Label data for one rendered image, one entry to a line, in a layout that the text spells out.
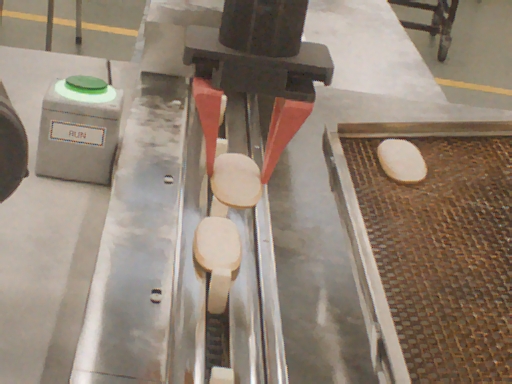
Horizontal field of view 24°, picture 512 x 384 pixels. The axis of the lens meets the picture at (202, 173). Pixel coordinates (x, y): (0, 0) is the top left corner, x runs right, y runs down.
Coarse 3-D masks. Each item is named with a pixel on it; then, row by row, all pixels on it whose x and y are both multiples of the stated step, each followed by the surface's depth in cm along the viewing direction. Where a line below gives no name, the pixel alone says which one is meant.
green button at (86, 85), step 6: (66, 78) 109; (72, 78) 108; (78, 78) 109; (84, 78) 109; (90, 78) 109; (96, 78) 109; (66, 84) 107; (72, 84) 107; (78, 84) 107; (84, 84) 107; (90, 84) 107; (96, 84) 108; (102, 84) 108; (72, 90) 107; (78, 90) 106; (84, 90) 106; (90, 90) 106; (96, 90) 107; (102, 90) 107
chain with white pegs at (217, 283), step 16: (224, 96) 123; (224, 144) 109; (208, 176) 110; (208, 192) 105; (208, 208) 102; (224, 208) 96; (208, 272) 90; (224, 272) 83; (208, 288) 87; (224, 288) 83; (208, 304) 84; (224, 304) 84; (208, 320) 83; (224, 320) 83; (208, 336) 80; (224, 336) 81; (208, 352) 78; (224, 352) 79; (208, 368) 77; (224, 368) 71
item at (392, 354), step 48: (336, 144) 107; (432, 144) 108; (480, 144) 107; (384, 192) 97; (480, 192) 96; (432, 240) 88; (480, 240) 88; (384, 288) 80; (480, 288) 80; (384, 336) 71; (432, 336) 74
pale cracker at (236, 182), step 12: (228, 156) 88; (240, 156) 89; (216, 168) 86; (228, 168) 86; (240, 168) 86; (252, 168) 86; (216, 180) 83; (228, 180) 83; (240, 180) 83; (252, 180) 84; (216, 192) 82; (228, 192) 82; (240, 192) 82; (252, 192) 82; (228, 204) 81; (240, 204) 81; (252, 204) 81
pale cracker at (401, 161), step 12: (384, 144) 105; (396, 144) 104; (408, 144) 105; (384, 156) 102; (396, 156) 102; (408, 156) 102; (420, 156) 102; (384, 168) 101; (396, 168) 99; (408, 168) 99; (420, 168) 100; (396, 180) 99; (408, 180) 98; (420, 180) 99
